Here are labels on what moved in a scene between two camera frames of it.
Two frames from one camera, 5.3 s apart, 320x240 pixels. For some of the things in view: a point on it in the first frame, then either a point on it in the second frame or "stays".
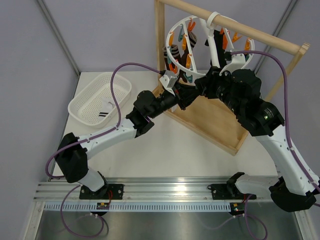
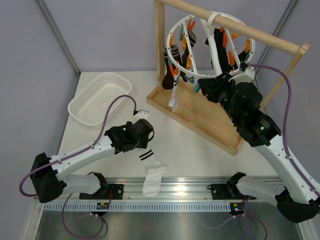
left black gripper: (185, 94) to (143, 143)
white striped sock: (106, 107) to (152, 184)
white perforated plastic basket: (94, 103) stays
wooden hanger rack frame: (211, 119) stays
